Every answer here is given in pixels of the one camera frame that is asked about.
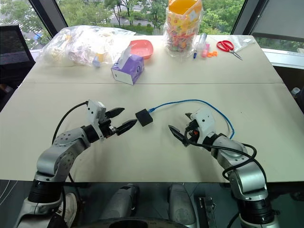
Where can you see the black metal bracket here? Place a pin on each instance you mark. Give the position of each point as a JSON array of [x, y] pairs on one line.
[[207, 211]]

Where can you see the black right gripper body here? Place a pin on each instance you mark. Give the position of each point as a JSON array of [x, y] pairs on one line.
[[193, 133]]

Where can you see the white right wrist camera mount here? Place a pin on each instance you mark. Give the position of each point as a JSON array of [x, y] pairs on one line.
[[205, 122]]

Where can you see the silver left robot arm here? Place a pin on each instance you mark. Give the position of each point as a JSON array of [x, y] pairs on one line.
[[59, 152]]

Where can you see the large clear bag of items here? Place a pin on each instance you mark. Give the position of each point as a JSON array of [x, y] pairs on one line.
[[78, 45]]

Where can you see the bagged jar of colourful pieces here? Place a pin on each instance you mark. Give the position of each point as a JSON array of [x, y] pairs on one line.
[[181, 31]]

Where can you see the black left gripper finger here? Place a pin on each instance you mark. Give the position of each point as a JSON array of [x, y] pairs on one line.
[[115, 112], [127, 126]]

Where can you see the black mesh office chair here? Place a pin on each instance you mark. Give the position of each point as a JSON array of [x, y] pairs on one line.
[[13, 54]]

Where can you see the black adapter box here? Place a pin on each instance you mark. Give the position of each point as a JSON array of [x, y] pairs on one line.
[[144, 117]]

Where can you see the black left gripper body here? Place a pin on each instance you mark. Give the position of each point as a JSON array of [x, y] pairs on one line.
[[105, 127]]

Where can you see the flat clear plastic bag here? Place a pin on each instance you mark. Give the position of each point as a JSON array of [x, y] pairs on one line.
[[244, 42]]

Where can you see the pink small plastic piece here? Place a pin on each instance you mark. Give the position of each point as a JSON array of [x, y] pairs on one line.
[[205, 50]]

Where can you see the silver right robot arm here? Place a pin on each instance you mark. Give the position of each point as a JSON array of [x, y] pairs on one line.
[[244, 171]]

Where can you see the orange small plastic rings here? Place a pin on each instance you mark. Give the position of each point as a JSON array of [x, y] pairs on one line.
[[211, 54]]

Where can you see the lilac small cup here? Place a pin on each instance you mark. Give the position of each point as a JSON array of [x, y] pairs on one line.
[[96, 62]]

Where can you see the dark window frame post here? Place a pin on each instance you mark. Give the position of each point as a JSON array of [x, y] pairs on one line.
[[247, 14], [48, 16]]

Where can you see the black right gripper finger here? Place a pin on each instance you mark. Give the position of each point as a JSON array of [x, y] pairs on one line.
[[177, 133], [189, 115]]

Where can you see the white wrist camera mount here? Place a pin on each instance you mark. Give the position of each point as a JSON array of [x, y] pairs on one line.
[[205, 122], [93, 111]]

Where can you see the grey rounded robot leg shape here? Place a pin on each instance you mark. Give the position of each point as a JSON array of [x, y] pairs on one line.
[[181, 204], [120, 202]]

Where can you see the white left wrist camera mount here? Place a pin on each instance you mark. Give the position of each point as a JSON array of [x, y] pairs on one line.
[[93, 111]]

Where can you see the pink plastic bowl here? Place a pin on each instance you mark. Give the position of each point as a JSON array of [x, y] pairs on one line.
[[142, 48]]

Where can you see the clear bottle with white cap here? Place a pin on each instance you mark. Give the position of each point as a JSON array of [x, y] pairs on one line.
[[296, 92]]

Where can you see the blue pen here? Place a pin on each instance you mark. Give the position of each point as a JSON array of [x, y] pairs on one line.
[[195, 53]]

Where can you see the purple tissue box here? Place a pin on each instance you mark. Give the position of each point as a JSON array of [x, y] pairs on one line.
[[130, 70]]

